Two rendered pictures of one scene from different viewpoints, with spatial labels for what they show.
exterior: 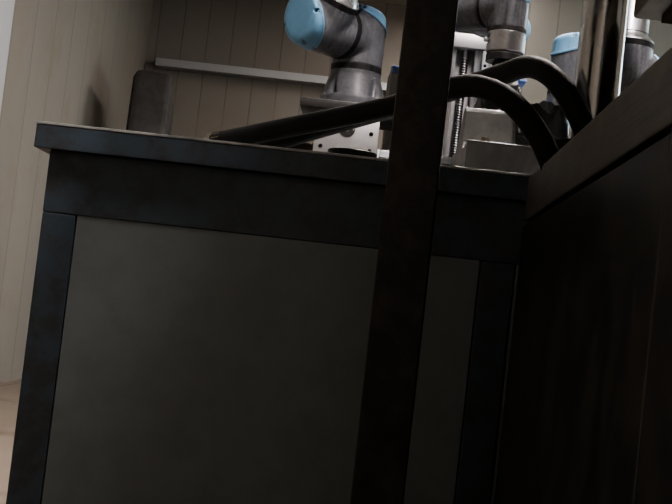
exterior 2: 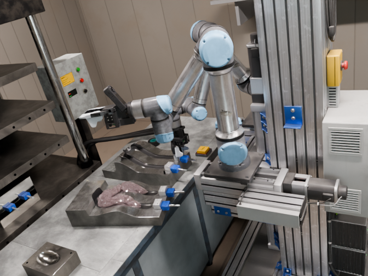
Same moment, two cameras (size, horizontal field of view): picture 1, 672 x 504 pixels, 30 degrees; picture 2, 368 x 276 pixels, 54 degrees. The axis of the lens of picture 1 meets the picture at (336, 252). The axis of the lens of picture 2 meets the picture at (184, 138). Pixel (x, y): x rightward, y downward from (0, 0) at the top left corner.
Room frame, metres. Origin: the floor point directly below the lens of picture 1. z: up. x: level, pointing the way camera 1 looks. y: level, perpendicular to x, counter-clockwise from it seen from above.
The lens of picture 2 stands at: (3.42, -1.80, 1.94)
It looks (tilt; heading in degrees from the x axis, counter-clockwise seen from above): 27 degrees down; 123
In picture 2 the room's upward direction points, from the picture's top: 13 degrees counter-clockwise
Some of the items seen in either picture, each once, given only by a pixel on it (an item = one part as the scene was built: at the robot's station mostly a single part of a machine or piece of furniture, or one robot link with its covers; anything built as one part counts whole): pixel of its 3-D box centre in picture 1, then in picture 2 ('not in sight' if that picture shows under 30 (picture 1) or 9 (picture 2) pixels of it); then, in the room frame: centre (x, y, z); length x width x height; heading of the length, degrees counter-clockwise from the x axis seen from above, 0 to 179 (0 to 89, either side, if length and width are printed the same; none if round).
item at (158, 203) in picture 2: not in sight; (167, 205); (2.49, -0.65, 0.85); 0.13 x 0.05 x 0.05; 15
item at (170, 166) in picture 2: not in sight; (177, 168); (2.41, -0.39, 0.89); 0.13 x 0.05 x 0.05; 178
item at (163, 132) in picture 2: not in sight; (162, 126); (2.62, -0.71, 1.34); 0.11 x 0.08 x 0.11; 114
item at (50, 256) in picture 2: not in sight; (51, 263); (2.14, -1.12, 0.83); 0.20 x 0.15 x 0.07; 178
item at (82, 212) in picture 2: not in sight; (121, 201); (2.22, -0.68, 0.85); 0.50 x 0.26 x 0.11; 15
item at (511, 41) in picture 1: (504, 45); (174, 122); (2.40, -0.28, 1.13); 0.08 x 0.08 x 0.05
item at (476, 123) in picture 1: (532, 164); (145, 161); (2.15, -0.32, 0.87); 0.50 x 0.26 x 0.14; 178
